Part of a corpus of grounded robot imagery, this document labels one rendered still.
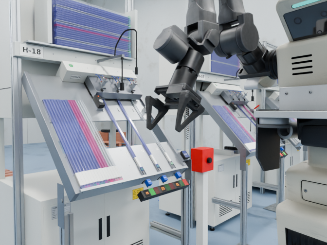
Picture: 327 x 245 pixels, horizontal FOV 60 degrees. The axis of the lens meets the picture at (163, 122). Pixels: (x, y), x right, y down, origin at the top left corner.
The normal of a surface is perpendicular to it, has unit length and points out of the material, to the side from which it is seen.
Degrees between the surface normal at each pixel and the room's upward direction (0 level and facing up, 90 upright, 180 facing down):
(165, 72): 90
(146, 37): 90
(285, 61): 98
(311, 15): 132
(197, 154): 90
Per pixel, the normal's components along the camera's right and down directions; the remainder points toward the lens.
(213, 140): -0.68, 0.03
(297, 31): -0.60, 0.69
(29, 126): 0.73, 0.03
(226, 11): -0.79, 0.18
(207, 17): 0.55, 0.02
